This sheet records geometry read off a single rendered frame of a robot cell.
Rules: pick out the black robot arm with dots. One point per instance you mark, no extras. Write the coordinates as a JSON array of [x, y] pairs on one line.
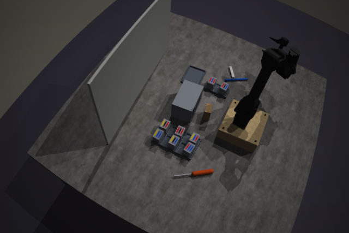
[[272, 59]]

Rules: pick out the grey flat panel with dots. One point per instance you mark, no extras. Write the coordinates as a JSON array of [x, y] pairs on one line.
[[122, 75]]

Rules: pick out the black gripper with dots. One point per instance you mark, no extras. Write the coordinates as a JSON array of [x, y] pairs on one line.
[[282, 41]]

